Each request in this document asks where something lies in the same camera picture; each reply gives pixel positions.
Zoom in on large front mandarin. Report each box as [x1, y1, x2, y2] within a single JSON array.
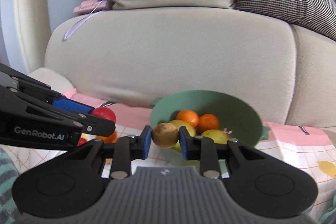
[[96, 131, 117, 144]]

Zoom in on beige sofa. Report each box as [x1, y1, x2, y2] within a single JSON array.
[[14, 0, 335, 128]]

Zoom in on pink grid patterned cloth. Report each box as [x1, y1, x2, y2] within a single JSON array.
[[1, 88, 335, 223]]

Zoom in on green pear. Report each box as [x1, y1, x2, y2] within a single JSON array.
[[169, 119, 197, 152], [201, 130, 230, 144]]

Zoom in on small brown round fruit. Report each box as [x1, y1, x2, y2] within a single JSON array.
[[151, 123, 179, 149]]

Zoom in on pink book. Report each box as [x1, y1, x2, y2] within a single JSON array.
[[73, 0, 113, 15]]

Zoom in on teal striped blanket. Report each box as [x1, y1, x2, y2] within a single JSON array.
[[0, 148, 19, 224]]

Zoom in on lilac ribbon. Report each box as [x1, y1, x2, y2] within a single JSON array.
[[63, 10, 104, 42]]

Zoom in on green plastic colander bowl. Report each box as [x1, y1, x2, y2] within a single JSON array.
[[150, 90, 268, 152]]

